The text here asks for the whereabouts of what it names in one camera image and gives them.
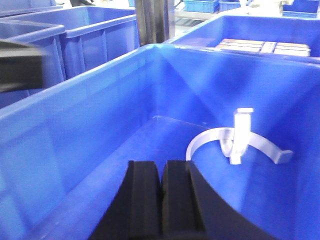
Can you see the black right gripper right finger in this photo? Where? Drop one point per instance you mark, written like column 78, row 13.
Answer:
column 192, row 210

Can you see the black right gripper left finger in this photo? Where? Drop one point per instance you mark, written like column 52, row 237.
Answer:
column 135, row 212

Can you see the small white pipe clamp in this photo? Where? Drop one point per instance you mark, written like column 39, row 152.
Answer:
column 235, row 147

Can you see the large white half-ring clamp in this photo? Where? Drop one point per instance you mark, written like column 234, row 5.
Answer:
column 277, row 155

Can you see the blue target bin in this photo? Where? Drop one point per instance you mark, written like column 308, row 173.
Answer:
column 64, row 151

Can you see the blue bin far left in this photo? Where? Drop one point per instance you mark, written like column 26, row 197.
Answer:
column 75, row 39

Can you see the blue bin with boxes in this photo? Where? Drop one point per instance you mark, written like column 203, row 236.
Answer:
column 210, row 33

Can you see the brown flat boxes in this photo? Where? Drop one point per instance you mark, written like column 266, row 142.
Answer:
column 266, row 47

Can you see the metal shelf upright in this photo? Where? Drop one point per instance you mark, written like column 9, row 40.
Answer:
column 155, row 21

